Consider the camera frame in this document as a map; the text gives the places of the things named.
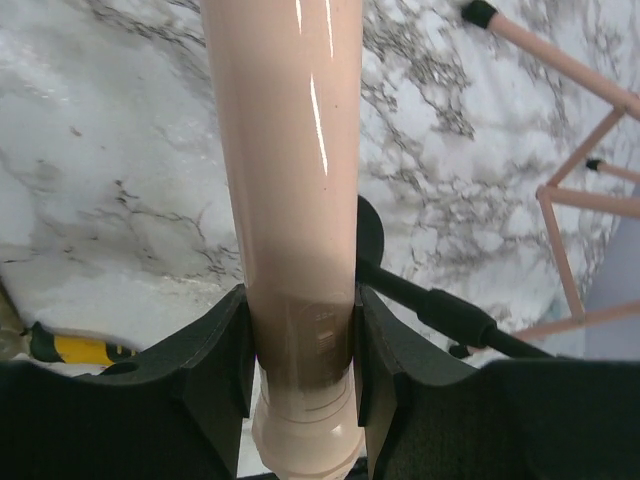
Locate pink perforated music stand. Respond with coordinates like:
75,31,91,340
461,1,639,340

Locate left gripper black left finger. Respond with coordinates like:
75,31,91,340
1,286,254,479

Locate black microphone desk stand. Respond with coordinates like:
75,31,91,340
356,196,550,359

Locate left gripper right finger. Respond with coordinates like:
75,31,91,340
354,287,639,479

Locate yellow handled pliers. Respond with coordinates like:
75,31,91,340
28,322,137,366

